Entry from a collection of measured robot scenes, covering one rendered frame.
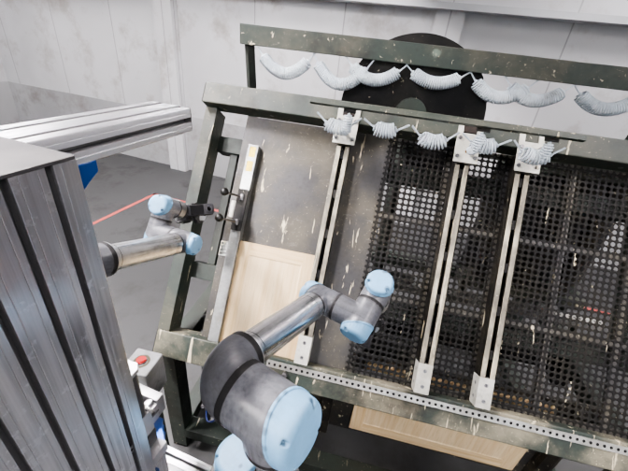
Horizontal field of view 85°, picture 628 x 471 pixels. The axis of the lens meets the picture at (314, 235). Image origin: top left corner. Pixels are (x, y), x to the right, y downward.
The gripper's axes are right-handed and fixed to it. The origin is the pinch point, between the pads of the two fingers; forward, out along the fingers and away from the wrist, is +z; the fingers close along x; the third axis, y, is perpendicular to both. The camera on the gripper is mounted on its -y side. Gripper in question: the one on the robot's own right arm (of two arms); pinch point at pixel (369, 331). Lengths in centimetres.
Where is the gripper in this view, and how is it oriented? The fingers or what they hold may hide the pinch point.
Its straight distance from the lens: 124.3
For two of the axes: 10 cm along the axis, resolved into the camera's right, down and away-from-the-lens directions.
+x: -9.4, -2.5, 2.4
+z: 0.6, 5.6, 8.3
